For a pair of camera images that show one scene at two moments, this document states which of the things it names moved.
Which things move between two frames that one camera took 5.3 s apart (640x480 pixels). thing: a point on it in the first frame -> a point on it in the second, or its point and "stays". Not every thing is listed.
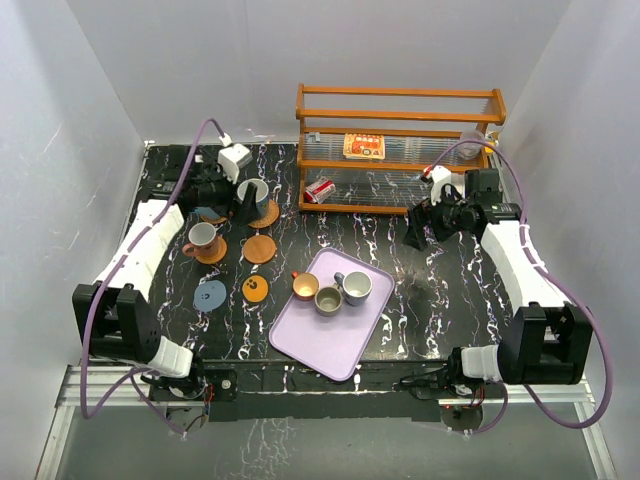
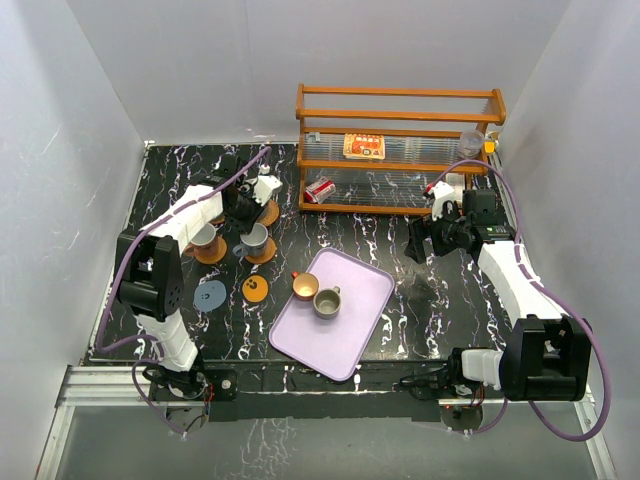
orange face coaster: x=255 y=288 stays
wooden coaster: x=259 y=249 stays
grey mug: x=356 y=286 -> x=252 y=244
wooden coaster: x=219 y=255 stays
